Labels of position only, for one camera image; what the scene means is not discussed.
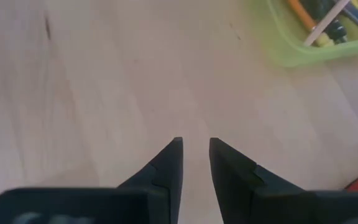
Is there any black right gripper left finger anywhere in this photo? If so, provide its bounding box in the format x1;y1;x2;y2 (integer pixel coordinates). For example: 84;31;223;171
0;136;184;224

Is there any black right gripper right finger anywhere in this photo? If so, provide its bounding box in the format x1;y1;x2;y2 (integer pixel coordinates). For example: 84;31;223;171
209;137;358;224

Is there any yellow-green translucent supply box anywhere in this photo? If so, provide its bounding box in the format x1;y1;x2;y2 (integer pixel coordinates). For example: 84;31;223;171
246;0;358;68

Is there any yellow and black marker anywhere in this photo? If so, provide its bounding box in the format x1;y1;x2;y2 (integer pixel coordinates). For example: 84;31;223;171
313;32;336;48

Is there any black marker silver end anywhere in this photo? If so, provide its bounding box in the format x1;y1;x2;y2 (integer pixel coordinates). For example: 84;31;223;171
300;0;349;45

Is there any pale wooden pencil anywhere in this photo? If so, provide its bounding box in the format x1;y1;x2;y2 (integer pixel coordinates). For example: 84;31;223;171
302;0;352;47

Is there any orange pencil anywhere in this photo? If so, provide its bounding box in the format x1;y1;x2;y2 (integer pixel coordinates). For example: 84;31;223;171
285;0;319;32

